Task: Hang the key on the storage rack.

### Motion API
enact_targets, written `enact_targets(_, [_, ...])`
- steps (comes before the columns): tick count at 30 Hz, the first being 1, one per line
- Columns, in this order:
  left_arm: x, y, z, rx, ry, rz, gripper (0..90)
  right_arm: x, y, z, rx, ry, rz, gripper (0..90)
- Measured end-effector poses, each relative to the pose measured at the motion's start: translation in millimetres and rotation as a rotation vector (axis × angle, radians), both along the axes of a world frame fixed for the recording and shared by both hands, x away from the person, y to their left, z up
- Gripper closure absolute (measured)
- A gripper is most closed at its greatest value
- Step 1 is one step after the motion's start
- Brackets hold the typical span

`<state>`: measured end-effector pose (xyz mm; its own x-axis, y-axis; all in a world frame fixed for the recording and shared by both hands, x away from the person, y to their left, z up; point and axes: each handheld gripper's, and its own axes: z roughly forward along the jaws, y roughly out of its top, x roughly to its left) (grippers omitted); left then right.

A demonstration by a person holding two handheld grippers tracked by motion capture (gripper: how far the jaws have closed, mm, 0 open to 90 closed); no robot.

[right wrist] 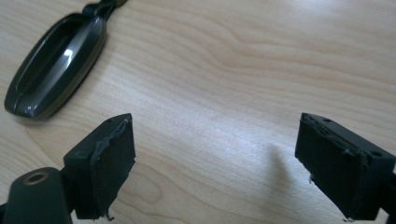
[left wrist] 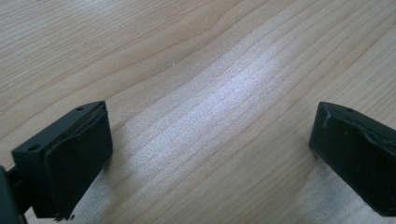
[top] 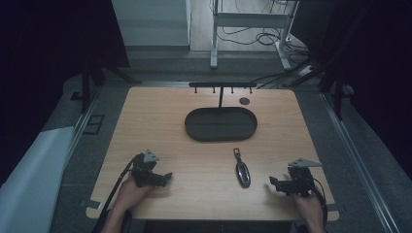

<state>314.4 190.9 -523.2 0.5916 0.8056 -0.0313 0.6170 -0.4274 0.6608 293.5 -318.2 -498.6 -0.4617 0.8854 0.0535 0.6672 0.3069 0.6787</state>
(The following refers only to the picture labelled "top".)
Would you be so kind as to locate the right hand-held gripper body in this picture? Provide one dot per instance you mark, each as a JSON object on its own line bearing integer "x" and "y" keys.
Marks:
{"x": 301, "y": 181}

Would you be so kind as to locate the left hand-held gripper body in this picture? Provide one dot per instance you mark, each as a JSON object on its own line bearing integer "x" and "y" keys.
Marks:
{"x": 144, "y": 168}

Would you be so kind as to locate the black car key fob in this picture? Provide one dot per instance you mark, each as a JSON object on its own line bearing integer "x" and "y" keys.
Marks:
{"x": 242, "y": 171}

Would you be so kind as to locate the black key rack with tray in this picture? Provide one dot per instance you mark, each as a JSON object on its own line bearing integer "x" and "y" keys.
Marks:
{"x": 221, "y": 124}

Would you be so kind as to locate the person's right hand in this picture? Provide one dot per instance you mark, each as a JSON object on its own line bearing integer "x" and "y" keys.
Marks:
{"x": 309, "y": 207}

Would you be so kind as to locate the person's left hand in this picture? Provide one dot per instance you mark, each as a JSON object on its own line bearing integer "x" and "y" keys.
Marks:
{"x": 131, "y": 194}

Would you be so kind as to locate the grey tape strip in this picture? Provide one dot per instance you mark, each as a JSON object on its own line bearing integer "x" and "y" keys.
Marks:
{"x": 91, "y": 204}
{"x": 333, "y": 207}

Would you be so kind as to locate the round black table grommet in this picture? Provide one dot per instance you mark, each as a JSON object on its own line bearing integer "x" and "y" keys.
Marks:
{"x": 244, "y": 101}

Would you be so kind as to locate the black metal stand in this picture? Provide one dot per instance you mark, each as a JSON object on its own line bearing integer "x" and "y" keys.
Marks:
{"x": 94, "y": 77}
{"x": 333, "y": 74}

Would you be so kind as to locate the white power strip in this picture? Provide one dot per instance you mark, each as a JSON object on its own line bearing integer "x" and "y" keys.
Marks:
{"x": 306, "y": 70}

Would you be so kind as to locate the white paper roll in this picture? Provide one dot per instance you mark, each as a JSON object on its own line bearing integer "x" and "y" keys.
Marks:
{"x": 29, "y": 187}

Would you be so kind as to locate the white cabinet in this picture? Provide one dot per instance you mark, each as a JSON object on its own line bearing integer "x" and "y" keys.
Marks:
{"x": 152, "y": 22}

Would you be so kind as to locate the aluminium floor rail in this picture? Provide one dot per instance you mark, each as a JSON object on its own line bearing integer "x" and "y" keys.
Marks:
{"x": 81, "y": 123}
{"x": 359, "y": 168}

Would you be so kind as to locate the black floor socket frame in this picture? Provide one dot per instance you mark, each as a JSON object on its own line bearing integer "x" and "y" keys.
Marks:
{"x": 94, "y": 124}

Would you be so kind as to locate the white desk frame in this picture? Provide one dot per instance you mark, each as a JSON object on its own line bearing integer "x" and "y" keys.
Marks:
{"x": 249, "y": 20}

